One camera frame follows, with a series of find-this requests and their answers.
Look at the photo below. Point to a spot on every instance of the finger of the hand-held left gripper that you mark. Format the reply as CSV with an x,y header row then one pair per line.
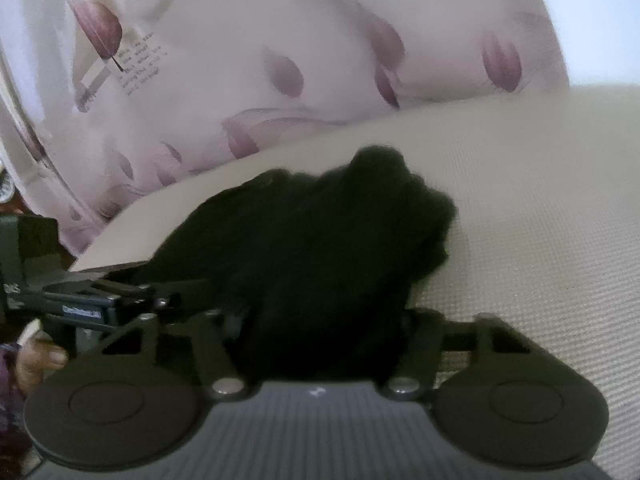
x,y
155,296

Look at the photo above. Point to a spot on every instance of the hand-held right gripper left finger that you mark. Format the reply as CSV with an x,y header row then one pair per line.
x,y
215,350

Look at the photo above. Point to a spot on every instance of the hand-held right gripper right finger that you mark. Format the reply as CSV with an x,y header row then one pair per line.
x,y
417,355

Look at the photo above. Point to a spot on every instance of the black knit garment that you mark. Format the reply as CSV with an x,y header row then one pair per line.
x,y
320,255

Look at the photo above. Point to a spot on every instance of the person's left hand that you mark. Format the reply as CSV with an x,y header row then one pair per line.
x,y
40,365

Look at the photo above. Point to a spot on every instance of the leaf print curtain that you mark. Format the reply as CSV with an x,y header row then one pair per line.
x,y
240,55

